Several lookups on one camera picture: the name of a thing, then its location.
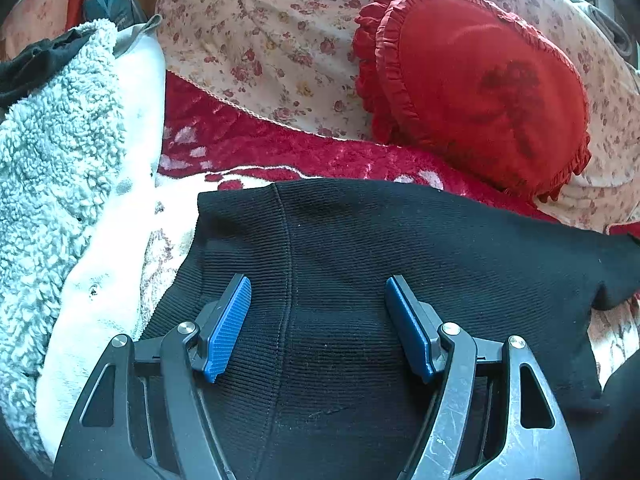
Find black knit pants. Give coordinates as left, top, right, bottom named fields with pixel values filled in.
left=143, top=179, right=639, bottom=479

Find white cloth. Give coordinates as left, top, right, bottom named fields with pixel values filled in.
left=35, top=15, right=166, bottom=457

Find red white floral blanket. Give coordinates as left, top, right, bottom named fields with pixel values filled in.
left=139, top=69, right=640, bottom=391

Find light teal fleece garment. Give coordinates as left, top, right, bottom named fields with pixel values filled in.
left=1, top=20, right=125, bottom=467

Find red heart ruffled pillow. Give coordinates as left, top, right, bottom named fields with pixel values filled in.
left=352, top=0, right=591, bottom=200

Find floral beige quilt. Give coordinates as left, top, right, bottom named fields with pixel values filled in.
left=156, top=0, right=639, bottom=231

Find grey folded cloth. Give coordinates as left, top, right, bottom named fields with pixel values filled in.
left=586, top=3, right=634, bottom=60

